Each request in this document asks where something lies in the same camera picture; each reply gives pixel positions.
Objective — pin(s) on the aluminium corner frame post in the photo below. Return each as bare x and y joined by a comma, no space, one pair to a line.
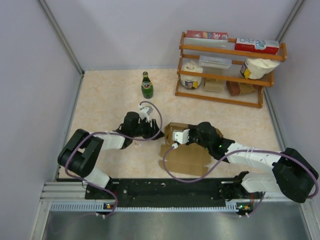
60,35

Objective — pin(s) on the right aluminium frame post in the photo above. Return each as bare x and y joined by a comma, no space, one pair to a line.
298,6

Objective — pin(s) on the tan cardboard block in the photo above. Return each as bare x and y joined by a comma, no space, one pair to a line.
214,85

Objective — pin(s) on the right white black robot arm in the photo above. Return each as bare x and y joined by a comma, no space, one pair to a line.
284,172

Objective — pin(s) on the brown brick block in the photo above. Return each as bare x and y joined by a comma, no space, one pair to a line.
233,88

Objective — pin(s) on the green glass bottle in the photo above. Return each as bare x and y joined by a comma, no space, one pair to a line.
147,88

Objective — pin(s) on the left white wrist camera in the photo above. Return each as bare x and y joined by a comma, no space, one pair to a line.
145,112

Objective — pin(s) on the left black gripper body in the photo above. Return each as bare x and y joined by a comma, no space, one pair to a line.
144,129

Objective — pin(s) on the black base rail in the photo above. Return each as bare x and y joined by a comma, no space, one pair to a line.
168,192

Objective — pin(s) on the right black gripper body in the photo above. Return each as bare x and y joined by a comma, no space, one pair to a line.
194,137

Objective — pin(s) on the crumpled brown paper bag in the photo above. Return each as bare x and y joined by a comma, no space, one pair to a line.
246,88

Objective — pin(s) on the red white box right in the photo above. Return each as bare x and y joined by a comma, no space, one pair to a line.
257,46

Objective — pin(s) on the brown cardboard box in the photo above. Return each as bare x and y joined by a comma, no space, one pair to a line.
190,159

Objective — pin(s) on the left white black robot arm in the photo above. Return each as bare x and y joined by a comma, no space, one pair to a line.
83,164

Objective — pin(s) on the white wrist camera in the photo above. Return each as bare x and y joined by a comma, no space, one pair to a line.
181,136
145,112

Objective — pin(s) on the white bag left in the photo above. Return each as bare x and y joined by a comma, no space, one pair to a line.
191,81

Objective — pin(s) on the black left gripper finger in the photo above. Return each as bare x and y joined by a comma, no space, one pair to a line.
154,128
154,135

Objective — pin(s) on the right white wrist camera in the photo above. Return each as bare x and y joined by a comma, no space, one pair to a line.
181,136

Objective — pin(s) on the red foil box left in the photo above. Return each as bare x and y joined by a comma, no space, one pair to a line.
207,35

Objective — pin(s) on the wooden shelf rack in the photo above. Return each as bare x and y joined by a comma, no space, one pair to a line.
191,49

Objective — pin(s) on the clear plastic container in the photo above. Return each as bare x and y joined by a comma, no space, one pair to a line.
214,62

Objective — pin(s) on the large white bag right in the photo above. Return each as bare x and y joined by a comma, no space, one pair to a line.
256,68

